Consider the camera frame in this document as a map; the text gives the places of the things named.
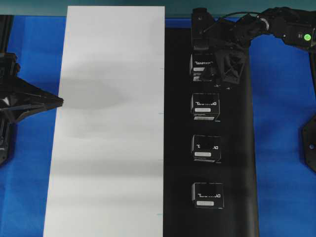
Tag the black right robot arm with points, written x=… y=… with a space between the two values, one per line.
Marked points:
x=296 y=28

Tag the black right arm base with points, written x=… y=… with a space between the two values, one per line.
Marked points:
x=309 y=143

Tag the black box bottom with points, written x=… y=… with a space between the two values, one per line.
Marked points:
x=208 y=195

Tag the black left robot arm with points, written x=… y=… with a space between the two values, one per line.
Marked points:
x=5 y=29

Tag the white base board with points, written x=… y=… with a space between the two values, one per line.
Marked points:
x=106 y=173

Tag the black box top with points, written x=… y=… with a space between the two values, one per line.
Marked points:
x=200 y=67

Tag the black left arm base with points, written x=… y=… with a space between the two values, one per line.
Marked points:
x=7 y=139

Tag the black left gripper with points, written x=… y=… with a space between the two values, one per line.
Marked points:
x=15 y=93

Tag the black base board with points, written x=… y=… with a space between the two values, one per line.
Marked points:
x=236 y=171

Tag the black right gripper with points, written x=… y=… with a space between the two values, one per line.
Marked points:
x=227 y=40

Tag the black box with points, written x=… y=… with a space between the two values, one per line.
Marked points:
x=200 y=67
x=206 y=148
x=208 y=195
x=205 y=106

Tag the blue table cloth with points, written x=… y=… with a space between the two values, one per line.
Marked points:
x=283 y=100

